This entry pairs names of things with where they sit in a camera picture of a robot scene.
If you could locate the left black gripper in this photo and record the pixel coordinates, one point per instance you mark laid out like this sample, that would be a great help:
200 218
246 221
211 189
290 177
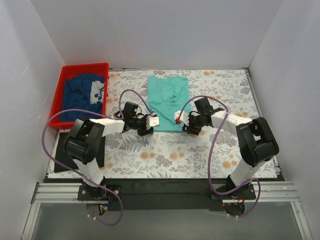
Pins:
145 126

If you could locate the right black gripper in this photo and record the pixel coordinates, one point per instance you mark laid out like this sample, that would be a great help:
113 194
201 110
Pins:
190 125

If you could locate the mint green t-shirt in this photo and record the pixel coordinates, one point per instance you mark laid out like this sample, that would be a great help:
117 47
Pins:
165 96

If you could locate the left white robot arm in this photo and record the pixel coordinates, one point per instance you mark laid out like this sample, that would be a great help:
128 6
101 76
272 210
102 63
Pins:
83 141

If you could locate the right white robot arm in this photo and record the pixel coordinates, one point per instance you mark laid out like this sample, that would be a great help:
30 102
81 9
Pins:
256 140

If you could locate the floral patterned table mat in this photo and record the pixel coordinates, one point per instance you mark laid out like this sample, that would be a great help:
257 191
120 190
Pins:
177 155

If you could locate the navy blue printed t-shirt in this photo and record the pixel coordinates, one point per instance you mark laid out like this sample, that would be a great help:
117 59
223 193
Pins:
86 92

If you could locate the red plastic bin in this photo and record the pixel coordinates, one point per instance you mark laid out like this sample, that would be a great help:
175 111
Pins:
69 72

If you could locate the folded black t-shirt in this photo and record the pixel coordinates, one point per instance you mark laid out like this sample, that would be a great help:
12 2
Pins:
63 158

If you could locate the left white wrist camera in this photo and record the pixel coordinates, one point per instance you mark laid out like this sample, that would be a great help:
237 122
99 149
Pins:
152 120

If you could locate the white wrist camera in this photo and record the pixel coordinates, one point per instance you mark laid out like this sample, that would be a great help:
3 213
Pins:
152 120
181 117

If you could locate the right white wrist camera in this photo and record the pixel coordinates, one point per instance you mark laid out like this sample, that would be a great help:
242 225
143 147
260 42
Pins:
181 117

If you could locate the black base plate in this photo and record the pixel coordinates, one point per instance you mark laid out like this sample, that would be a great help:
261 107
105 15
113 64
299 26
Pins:
212 202

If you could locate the aluminium mounting rail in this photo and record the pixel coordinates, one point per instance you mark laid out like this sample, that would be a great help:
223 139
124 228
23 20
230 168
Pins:
269 191

